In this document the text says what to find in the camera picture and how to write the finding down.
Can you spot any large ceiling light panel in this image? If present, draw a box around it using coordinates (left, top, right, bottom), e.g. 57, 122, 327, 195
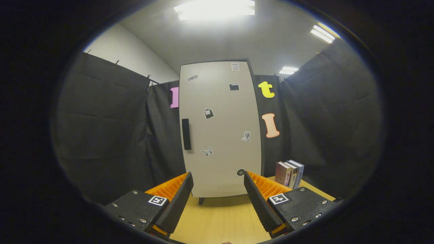
174, 0, 255, 21

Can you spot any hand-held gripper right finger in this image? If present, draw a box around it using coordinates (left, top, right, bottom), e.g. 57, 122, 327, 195
243, 170, 339, 239

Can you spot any black door handle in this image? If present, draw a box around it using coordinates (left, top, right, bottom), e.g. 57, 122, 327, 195
181, 118, 192, 150

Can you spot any beige cabinet door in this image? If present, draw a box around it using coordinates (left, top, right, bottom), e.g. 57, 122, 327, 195
180, 61, 262, 198

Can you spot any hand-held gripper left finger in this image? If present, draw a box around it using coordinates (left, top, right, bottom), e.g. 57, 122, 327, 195
103, 171, 194, 239

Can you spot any white spine book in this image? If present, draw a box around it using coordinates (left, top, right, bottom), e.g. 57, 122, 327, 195
286, 161, 296, 188

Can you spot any black backdrop cloth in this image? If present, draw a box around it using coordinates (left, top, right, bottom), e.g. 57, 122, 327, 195
51, 41, 383, 204

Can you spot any dark grey cabinet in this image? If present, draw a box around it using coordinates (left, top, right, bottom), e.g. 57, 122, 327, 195
179, 58, 265, 205

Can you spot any blue grey book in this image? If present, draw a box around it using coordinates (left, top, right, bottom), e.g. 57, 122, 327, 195
288, 159, 305, 189

